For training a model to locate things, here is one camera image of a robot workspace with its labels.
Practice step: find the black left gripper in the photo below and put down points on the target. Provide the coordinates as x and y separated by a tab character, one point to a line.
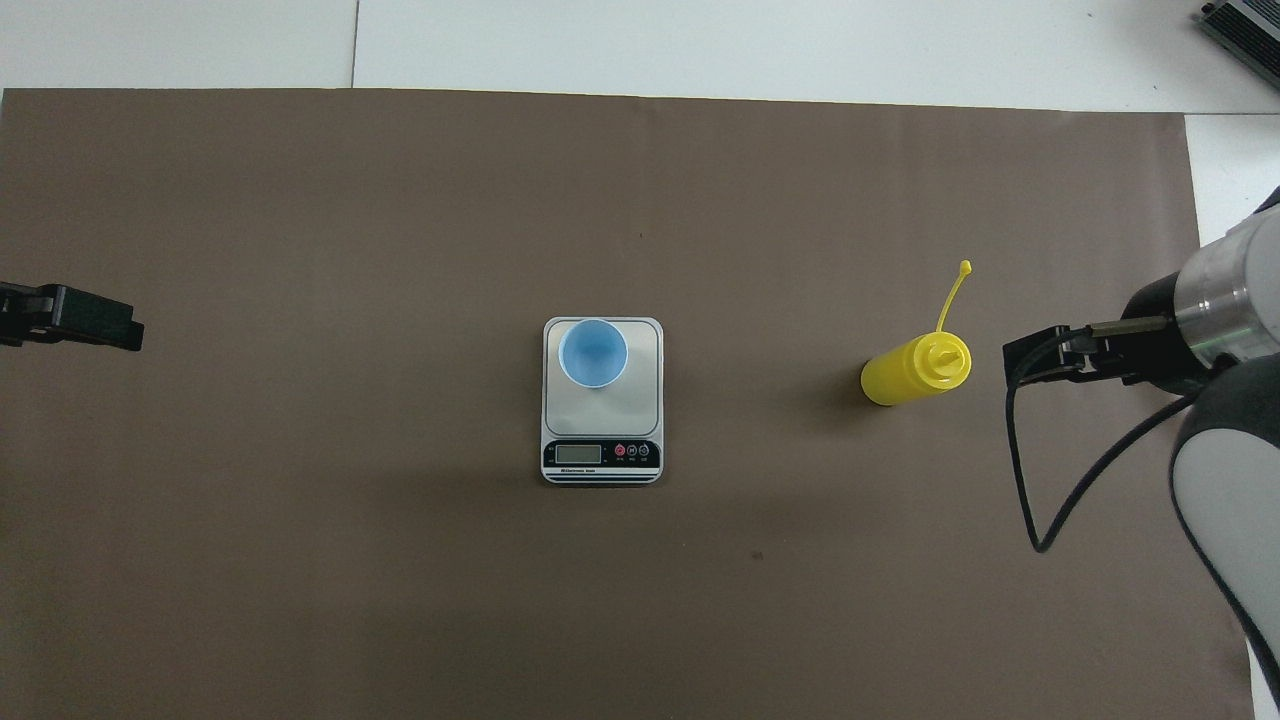
7	315

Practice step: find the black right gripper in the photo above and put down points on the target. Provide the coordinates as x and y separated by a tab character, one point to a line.
1155	355

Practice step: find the yellow squeeze bottle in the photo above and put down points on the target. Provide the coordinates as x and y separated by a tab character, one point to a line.
900	375

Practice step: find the light blue plastic cup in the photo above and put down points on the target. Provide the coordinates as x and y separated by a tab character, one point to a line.
593	352

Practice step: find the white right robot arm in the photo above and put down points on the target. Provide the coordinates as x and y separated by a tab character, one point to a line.
1215	490

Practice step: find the silver digital kitchen scale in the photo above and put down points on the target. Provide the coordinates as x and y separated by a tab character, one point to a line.
600	420

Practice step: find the grey metal device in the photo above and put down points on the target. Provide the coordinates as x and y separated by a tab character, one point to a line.
1250	30

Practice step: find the brown table mat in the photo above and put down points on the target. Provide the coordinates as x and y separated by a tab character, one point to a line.
600	600

